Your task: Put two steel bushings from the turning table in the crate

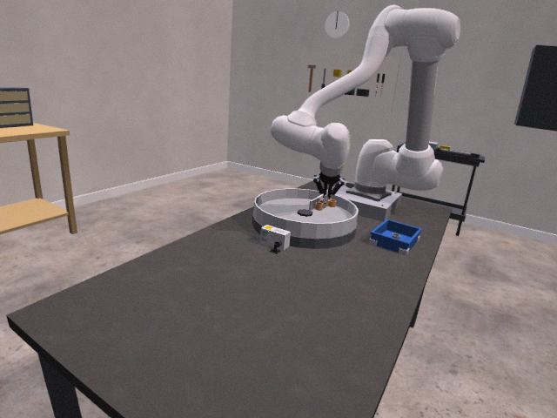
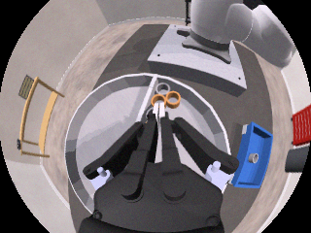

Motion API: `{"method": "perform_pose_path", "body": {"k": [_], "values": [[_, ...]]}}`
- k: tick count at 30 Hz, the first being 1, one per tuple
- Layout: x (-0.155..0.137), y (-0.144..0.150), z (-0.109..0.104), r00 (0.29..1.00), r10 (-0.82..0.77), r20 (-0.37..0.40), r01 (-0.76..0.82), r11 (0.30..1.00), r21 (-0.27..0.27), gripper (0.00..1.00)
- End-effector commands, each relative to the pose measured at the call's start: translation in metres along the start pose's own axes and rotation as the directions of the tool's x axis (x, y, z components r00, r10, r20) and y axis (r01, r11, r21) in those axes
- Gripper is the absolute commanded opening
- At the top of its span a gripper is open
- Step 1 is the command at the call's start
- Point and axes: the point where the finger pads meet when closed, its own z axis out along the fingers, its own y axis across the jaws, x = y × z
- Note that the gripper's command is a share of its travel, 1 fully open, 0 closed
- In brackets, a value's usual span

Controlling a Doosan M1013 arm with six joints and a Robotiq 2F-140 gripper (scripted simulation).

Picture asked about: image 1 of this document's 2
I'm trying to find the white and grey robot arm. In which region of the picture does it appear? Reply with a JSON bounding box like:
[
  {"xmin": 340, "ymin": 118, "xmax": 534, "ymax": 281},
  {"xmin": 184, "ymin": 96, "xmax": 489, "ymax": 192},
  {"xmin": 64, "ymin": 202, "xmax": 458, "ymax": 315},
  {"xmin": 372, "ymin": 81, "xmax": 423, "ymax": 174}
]
[{"xmin": 271, "ymin": 5, "xmax": 460, "ymax": 201}]

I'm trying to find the grey round turning table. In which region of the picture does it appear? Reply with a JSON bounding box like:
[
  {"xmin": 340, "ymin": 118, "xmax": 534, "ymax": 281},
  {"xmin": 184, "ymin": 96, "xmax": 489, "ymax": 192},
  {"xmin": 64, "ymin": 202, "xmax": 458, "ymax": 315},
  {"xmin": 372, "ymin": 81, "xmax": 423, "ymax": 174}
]
[{"xmin": 252, "ymin": 189, "xmax": 358, "ymax": 254}]

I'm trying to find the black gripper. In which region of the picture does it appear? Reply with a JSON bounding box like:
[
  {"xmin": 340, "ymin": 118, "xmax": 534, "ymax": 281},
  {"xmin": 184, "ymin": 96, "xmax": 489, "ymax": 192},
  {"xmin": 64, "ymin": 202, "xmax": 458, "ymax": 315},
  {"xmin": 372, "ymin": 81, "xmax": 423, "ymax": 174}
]
[{"xmin": 313, "ymin": 172, "xmax": 345, "ymax": 204}]

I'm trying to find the blue plastic crate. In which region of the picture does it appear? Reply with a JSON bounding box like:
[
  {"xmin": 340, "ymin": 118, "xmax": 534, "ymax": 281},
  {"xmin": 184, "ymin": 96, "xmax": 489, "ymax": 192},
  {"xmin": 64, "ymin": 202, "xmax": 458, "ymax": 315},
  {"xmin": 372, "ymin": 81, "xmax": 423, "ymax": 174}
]
[{"xmin": 369, "ymin": 219, "xmax": 422, "ymax": 256}]

